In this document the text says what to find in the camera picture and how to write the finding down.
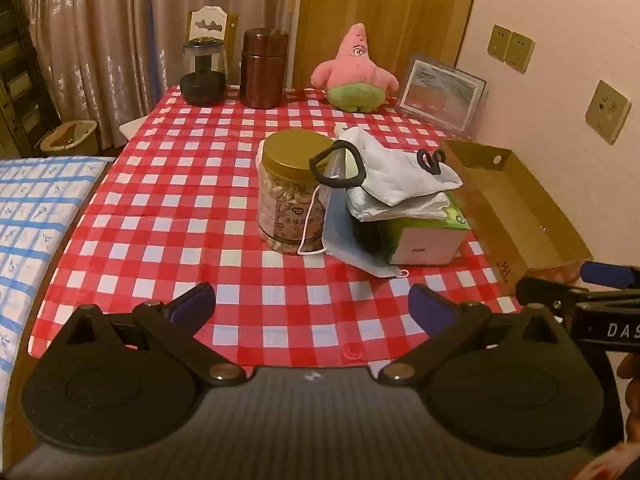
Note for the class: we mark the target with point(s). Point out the person's right hand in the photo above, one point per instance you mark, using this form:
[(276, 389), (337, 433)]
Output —
[(632, 385)]

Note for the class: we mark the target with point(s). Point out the brown cylindrical canister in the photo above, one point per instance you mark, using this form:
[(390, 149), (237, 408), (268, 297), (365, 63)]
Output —
[(262, 70)]

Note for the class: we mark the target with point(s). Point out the glass grinder with dark base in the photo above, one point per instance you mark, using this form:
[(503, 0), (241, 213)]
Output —
[(204, 72)]

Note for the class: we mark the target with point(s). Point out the small gold wall socket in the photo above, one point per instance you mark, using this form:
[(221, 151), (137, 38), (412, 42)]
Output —
[(498, 42), (519, 52)]

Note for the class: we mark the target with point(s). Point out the dark shelf rack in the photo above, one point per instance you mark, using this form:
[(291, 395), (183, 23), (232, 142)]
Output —
[(20, 85)]

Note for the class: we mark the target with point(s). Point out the clear picture frame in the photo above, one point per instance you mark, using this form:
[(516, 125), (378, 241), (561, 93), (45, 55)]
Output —
[(440, 95)]

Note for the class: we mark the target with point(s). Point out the pink starfish plush toy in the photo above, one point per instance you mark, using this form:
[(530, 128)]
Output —
[(352, 67)]

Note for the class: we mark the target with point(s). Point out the green tissue box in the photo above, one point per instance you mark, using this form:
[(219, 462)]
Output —
[(430, 240)]

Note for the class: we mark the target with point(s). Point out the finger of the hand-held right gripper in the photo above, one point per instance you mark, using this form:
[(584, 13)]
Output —
[(550, 295), (607, 275)]

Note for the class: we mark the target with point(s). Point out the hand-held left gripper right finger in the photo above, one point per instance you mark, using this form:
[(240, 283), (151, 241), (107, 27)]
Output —
[(427, 306)]

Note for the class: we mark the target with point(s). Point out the cardboard box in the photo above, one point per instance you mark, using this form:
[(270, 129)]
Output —
[(520, 220)]

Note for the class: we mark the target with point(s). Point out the peanut jar with gold lid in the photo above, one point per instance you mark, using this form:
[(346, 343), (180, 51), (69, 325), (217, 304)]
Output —
[(290, 180)]

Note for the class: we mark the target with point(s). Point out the bed with blue checked sheet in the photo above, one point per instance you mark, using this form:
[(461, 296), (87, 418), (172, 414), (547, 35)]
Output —
[(35, 220)]

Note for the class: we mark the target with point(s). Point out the wicker waste basket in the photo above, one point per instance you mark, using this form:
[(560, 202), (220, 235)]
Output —
[(67, 137)]

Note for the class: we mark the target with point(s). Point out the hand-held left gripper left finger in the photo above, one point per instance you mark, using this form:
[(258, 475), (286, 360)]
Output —
[(192, 306)]

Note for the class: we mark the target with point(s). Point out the red checkered tablecloth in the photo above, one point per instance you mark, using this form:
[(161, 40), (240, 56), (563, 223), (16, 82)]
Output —
[(190, 200)]

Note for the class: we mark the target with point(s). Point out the grey face mask black loops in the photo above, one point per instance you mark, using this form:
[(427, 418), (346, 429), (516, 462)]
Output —
[(395, 170)]

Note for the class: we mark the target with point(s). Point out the beige patterned curtain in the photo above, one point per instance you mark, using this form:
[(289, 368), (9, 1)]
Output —
[(100, 35)]

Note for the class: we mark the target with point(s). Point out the blue face mask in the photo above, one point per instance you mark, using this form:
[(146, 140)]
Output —
[(345, 240)]

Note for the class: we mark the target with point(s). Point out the large gold wall socket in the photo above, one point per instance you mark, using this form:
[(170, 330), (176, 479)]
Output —
[(607, 112)]

